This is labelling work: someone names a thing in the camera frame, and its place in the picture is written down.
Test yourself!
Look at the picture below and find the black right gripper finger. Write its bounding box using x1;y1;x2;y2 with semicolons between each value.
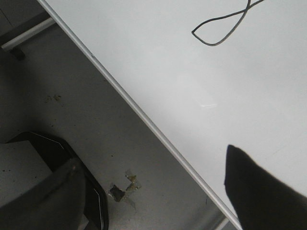
224;145;307;230

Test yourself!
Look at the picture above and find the torn tape floor marker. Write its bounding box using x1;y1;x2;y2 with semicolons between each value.
107;169;142;210

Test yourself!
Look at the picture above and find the white metal stand leg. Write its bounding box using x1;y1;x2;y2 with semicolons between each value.
1;17;56;51

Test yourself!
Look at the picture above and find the white whiteboard with aluminium frame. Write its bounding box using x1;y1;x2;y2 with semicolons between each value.
40;0;307;229

